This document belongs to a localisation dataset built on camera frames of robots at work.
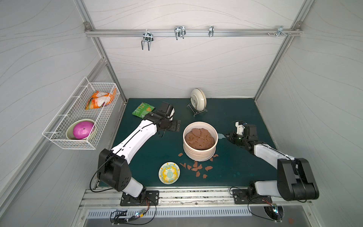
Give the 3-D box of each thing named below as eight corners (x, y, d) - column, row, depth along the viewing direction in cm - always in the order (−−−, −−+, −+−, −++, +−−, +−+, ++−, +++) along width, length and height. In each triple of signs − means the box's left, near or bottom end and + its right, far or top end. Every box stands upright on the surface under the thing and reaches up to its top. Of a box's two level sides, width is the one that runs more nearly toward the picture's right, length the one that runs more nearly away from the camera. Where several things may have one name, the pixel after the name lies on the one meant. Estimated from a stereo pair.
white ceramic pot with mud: (183, 162, 87) (182, 151, 74) (183, 135, 100) (183, 121, 87) (215, 162, 87) (221, 151, 74) (211, 135, 100) (215, 121, 87)
